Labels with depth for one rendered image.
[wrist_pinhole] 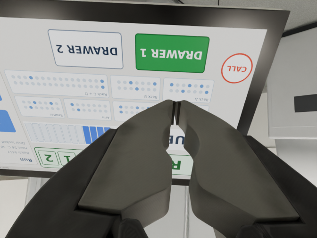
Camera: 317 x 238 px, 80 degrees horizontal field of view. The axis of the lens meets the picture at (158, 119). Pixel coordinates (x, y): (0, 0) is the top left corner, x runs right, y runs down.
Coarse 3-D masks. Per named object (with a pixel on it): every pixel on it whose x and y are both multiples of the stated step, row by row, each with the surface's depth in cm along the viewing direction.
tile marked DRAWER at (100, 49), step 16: (48, 32) 24; (64, 32) 24; (80, 32) 24; (96, 32) 24; (112, 32) 24; (64, 48) 25; (80, 48) 25; (96, 48) 25; (112, 48) 25; (64, 64) 26; (80, 64) 26; (96, 64) 26; (112, 64) 26
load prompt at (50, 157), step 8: (40, 152) 35; (48, 152) 35; (56, 152) 35; (64, 152) 35; (72, 152) 34; (40, 160) 36; (48, 160) 36; (56, 160) 36; (64, 160) 36; (176, 160) 35; (184, 160) 34; (192, 160) 34; (56, 168) 37; (176, 168) 36; (184, 168) 36
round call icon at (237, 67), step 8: (224, 56) 25; (232, 56) 25; (240, 56) 25; (248, 56) 25; (256, 56) 25; (224, 64) 25; (232, 64) 25; (240, 64) 25; (248, 64) 25; (224, 72) 26; (232, 72) 26; (240, 72) 26; (248, 72) 26; (224, 80) 26; (232, 80) 26; (240, 80) 26; (248, 80) 26
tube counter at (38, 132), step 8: (32, 128) 32; (40, 128) 32; (48, 128) 32; (56, 128) 32; (64, 128) 32; (72, 128) 32; (80, 128) 32; (88, 128) 32; (96, 128) 32; (104, 128) 31; (32, 136) 33; (40, 136) 33; (48, 136) 33; (56, 136) 33; (64, 136) 33; (72, 136) 33; (80, 136) 33; (88, 136) 32; (96, 136) 32; (80, 144) 33; (88, 144) 33
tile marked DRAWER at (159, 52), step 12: (144, 36) 24; (156, 36) 24; (168, 36) 24; (180, 36) 24; (192, 36) 24; (204, 36) 24; (144, 48) 25; (156, 48) 24; (168, 48) 24; (180, 48) 24; (192, 48) 24; (204, 48) 24; (144, 60) 25; (156, 60) 25; (168, 60) 25; (180, 60) 25; (192, 60) 25; (204, 60) 25; (180, 72) 26; (192, 72) 26; (204, 72) 26
